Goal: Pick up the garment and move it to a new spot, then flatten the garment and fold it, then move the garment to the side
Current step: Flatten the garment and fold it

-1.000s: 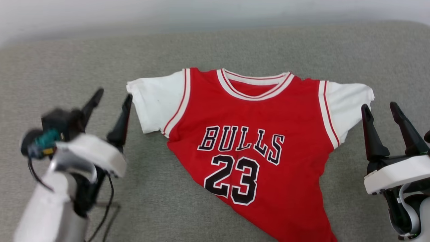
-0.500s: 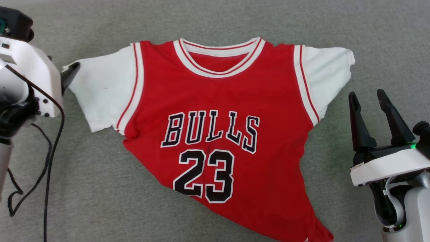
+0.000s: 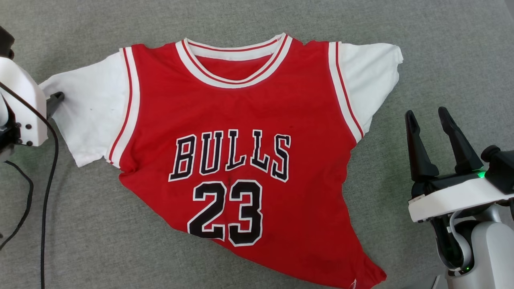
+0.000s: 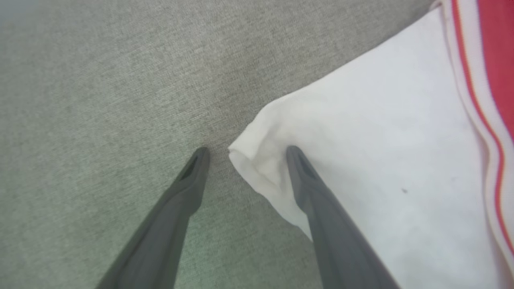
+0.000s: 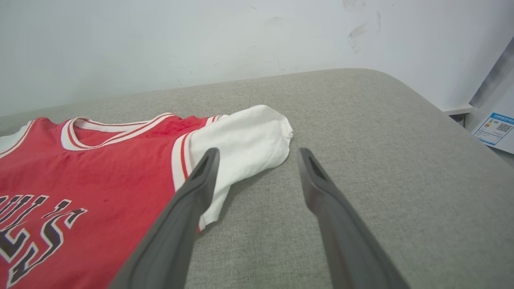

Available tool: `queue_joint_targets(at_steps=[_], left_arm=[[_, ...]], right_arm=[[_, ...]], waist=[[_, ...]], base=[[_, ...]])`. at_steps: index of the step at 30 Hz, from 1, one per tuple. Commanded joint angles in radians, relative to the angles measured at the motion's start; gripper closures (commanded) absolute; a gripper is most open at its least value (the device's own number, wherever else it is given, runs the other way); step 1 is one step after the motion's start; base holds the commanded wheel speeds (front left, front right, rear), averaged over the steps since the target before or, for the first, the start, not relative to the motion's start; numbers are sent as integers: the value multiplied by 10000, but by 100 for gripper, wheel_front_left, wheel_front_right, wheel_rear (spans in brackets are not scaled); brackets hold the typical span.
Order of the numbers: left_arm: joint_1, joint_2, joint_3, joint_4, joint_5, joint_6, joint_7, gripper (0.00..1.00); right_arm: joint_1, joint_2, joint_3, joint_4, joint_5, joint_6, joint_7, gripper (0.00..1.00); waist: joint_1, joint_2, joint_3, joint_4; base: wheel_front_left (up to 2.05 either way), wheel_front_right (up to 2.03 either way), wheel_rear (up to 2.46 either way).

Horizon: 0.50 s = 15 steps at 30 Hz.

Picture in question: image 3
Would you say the thin black cable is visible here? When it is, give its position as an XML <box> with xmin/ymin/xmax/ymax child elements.
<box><xmin>0</xmin><ymin>82</ymin><xmax>59</xmax><ymax>289</ymax></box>
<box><xmin>0</xmin><ymin>160</ymin><xmax>34</xmax><ymax>250</ymax></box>

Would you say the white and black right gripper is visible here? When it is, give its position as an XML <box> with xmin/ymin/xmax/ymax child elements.
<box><xmin>405</xmin><ymin>106</ymin><xmax>514</xmax><ymax>223</ymax></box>

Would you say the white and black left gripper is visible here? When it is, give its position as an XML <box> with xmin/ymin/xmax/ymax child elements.
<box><xmin>0</xmin><ymin>56</ymin><xmax>65</xmax><ymax>162</ymax></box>

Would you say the red Bulls 23 jersey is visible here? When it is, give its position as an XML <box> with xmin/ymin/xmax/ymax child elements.
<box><xmin>39</xmin><ymin>33</ymin><xmax>403</xmax><ymax>289</ymax></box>

